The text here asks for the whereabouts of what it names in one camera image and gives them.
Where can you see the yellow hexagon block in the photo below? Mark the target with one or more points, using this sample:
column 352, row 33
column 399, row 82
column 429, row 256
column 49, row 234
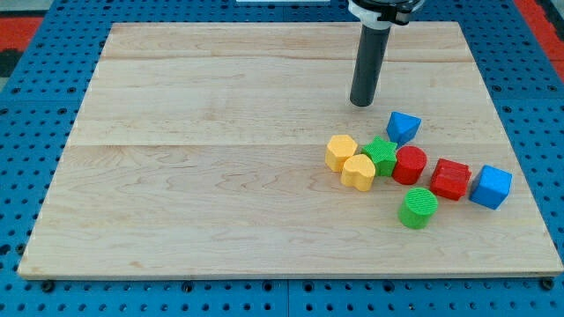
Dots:
column 338, row 150

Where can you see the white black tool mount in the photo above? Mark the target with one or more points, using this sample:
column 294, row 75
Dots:
column 382, row 14

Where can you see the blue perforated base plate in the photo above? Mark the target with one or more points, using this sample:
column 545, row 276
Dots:
column 517, row 54

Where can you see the red cylinder block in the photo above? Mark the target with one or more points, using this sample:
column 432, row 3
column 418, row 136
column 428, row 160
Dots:
column 411, row 161

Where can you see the yellow heart block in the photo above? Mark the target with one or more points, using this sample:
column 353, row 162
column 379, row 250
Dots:
column 358, row 172

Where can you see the light wooden board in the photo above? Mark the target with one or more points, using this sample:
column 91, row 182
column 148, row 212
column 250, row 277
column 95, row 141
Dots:
column 198, row 154

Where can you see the blue cube block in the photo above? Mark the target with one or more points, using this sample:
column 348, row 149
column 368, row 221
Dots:
column 491, row 187

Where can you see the green cylinder block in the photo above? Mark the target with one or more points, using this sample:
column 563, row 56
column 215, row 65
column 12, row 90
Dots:
column 417, row 208

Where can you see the blue triangular prism block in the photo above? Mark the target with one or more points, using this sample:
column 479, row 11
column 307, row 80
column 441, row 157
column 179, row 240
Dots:
column 402, row 128

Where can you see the red star block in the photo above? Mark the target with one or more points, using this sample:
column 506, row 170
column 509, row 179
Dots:
column 450, row 179

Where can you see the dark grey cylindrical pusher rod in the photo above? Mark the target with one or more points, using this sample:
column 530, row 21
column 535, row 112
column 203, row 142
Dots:
column 371, row 51

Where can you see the green star block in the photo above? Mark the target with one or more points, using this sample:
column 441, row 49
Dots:
column 383, row 155

